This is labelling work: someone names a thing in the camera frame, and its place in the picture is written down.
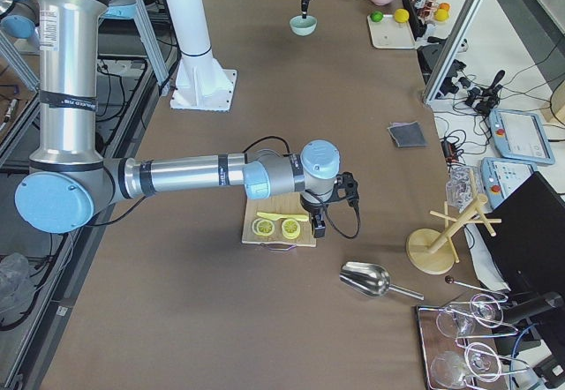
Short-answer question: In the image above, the green lime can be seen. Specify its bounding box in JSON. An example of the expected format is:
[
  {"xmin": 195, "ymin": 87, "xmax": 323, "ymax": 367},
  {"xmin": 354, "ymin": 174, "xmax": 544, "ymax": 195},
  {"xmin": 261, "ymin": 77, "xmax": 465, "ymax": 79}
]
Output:
[{"xmin": 370, "ymin": 11, "xmax": 383, "ymax": 22}]

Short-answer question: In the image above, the yellow lemon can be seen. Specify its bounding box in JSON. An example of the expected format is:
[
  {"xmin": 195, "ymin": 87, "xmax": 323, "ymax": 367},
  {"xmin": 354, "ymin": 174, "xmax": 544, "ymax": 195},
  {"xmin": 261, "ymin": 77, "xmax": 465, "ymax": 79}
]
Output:
[{"xmin": 393, "ymin": 9, "xmax": 410, "ymax": 24}]

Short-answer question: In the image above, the wine glass upper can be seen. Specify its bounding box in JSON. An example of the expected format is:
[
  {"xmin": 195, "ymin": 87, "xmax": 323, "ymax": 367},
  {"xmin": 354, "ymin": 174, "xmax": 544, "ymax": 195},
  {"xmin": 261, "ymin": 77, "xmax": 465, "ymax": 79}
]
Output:
[{"xmin": 436, "ymin": 294, "xmax": 503, "ymax": 338}]

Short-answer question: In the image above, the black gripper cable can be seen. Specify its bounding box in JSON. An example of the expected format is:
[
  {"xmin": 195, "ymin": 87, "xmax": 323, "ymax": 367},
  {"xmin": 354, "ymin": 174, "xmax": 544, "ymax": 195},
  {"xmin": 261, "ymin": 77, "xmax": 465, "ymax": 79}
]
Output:
[{"xmin": 242, "ymin": 135, "xmax": 361, "ymax": 240}]

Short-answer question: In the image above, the teach pendant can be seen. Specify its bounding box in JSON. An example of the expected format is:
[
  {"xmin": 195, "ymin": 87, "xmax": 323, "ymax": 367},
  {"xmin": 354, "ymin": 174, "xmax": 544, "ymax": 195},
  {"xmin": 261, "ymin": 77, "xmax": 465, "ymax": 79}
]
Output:
[
  {"xmin": 480, "ymin": 157, "xmax": 538, "ymax": 209},
  {"xmin": 489, "ymin": 108, "xmax": 555, "ymax": 165}
]

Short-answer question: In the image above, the light green bowl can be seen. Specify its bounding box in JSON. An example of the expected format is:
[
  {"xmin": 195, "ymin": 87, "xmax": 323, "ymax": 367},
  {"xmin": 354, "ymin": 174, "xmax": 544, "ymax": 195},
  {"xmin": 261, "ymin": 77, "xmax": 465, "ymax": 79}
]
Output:
[{"xmin": 289, "ymin": 15, "xmax": 318, "ymax": 36}]

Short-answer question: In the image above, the bottom lemon slice underneath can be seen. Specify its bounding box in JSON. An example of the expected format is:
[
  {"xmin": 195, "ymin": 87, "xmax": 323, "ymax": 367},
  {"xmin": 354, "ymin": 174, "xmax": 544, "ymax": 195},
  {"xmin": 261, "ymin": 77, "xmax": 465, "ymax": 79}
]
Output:
[{"xmin": 252, "ymin": 218, "xmax": 271, "ymax": 236}]

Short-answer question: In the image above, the upper teach pendant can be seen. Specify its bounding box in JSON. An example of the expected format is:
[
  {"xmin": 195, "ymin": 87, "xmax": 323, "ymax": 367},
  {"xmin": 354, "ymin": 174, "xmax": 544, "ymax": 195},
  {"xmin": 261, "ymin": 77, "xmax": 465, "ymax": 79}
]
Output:
[{"xmin": 489, "ymin": 108, "xmax": 555, "ymax": 165}]

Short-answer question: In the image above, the upper lemon slice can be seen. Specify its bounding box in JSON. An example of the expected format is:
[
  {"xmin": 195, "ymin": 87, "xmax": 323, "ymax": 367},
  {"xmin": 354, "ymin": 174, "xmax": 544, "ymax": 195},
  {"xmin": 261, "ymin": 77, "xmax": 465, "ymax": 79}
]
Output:
[{"xmin": 281, "ymin": 218, "xmax": 301, "ymax": 240}]

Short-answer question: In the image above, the wooden mug tree stand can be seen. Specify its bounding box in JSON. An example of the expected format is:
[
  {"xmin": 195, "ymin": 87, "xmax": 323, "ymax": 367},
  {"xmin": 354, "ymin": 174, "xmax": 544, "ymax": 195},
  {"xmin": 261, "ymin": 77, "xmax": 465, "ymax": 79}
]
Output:
[{"xmin": 406, "ymin": 168, "xmax": 502, "ymax": 274}]

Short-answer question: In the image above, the aluminium profile post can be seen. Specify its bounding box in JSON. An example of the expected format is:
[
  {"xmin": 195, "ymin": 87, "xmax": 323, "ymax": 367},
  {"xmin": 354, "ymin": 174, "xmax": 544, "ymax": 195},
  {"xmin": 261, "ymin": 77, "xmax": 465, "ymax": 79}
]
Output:
[{"xmin": 422, "ymin": 0, "xmax": 483, "ymax": 105}]

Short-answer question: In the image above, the beige rabbit tray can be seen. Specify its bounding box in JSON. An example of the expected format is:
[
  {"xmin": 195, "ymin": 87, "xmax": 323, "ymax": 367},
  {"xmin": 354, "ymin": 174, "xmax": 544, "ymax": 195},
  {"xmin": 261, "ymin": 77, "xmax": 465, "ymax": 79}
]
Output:
[{"xmin": 366, "ymin": 14, "xmax": 416, "ymax": 49}]

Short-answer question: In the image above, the lower lemon slice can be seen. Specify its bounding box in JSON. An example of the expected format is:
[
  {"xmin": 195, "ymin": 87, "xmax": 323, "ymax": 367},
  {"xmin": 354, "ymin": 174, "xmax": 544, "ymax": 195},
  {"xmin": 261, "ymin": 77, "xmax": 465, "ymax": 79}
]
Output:
[{"xmin": 252, "ymin": 218, "xmax": 275, "ymax": 236}]

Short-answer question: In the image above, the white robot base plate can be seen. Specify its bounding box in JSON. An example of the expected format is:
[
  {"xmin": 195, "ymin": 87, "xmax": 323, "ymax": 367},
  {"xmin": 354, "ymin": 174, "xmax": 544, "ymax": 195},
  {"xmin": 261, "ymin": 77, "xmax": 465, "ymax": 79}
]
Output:
[{"xmin": 170, "ymin": 56, "xmax": 237, "ymax": 112}]

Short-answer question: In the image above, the grey folded cloth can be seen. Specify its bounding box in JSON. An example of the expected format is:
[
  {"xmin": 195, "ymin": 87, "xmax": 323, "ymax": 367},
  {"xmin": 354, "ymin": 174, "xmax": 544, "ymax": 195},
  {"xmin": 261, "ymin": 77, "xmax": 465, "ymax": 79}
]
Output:
[{"xmin": 388, "ymin": 122, "xmax": 427, "ymax": 148}]

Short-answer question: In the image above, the yellow plastic knife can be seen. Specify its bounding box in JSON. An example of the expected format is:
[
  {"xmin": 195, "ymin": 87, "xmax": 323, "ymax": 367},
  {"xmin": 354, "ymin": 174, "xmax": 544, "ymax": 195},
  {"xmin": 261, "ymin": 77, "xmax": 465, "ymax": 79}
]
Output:
[{"xmin": 256, "ymin": 212, "xmax": 309, "ymax": 222}]

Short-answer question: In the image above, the black frame glass rack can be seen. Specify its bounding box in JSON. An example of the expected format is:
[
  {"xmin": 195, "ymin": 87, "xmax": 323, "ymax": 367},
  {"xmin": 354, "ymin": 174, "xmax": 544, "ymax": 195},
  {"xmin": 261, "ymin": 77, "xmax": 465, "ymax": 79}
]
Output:
[{"xmin": 414, "ymin": 304, "xmax": 565, "ymax": 390}]

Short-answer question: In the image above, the clear plastic container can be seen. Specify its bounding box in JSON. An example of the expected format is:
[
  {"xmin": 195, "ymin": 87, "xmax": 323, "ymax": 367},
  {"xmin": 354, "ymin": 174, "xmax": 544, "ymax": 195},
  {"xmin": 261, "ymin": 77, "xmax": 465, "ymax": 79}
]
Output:
[{"xmin": 446, "ymin": 166, "xmax": 477, "ymax": 211}]

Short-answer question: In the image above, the lower teach pendant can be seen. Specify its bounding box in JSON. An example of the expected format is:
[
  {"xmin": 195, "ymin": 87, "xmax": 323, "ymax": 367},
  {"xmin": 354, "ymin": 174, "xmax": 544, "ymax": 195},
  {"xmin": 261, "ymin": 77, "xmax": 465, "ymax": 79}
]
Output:
[{"xmin": 480, "ymin": 157, "xmax": 538, "ymax": 209}]

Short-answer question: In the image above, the wine glass lower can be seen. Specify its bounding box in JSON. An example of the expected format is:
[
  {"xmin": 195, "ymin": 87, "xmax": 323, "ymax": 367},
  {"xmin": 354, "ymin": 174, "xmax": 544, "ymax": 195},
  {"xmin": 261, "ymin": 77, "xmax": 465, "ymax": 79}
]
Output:
[{"xmin": 430, "ymin": 342, "xmax": 502, "ymax": 389}]

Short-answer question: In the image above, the lemon slice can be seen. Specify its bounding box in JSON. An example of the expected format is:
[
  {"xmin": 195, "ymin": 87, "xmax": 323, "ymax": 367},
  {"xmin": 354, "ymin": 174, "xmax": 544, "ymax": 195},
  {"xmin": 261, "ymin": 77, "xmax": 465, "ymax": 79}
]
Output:
[
  {"xmin": 252, "ymin": 218, "xmax": 275, "ymax": 236},
  {"xmin": 281, "ymin": 218, "xmax": 301, "ymax": 240}
]

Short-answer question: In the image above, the metal scoop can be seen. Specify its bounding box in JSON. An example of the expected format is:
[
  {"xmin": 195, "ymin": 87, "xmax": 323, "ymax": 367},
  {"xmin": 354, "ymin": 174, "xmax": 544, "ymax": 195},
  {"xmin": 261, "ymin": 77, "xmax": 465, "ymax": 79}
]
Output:
[{"xmin": 339, "ymin": 261, "xmax": 425, "ymax": 301}]

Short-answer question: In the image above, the wine glass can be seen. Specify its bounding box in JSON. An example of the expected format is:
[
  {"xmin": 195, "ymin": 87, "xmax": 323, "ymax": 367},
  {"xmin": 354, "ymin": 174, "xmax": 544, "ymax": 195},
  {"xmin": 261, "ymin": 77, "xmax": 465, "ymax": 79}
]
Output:
[
  {"xmin": 436, "ymin": 294, "xmax": 503, "ymax": 338},
  {"xmin": 430, "ymin": 342, "xmax": 502, "ymax": 389}
]

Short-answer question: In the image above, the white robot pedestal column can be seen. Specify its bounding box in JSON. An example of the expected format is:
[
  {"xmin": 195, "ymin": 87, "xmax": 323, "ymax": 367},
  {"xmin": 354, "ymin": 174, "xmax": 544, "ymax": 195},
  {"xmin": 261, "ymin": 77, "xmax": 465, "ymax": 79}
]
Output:
[{"xmin": 157, "ymin": 0, "xmax": 222, "ymax": 104}]

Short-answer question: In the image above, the bamboo cutting board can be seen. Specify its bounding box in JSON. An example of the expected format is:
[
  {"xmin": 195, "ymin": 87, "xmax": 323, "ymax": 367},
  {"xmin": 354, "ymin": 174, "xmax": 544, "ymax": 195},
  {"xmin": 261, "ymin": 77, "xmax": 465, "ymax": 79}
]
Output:
[{"xmin": 241, "ymin": 193, "xmax": 316, "ymax": 247}]

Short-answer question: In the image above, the black monitor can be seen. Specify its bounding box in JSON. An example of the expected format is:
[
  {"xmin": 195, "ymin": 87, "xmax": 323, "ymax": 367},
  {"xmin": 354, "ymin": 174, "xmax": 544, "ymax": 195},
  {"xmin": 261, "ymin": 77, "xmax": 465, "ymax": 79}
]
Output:
[{"xmin": 484, "ymin": 172, "xmax": 564, "ymax": 295}]

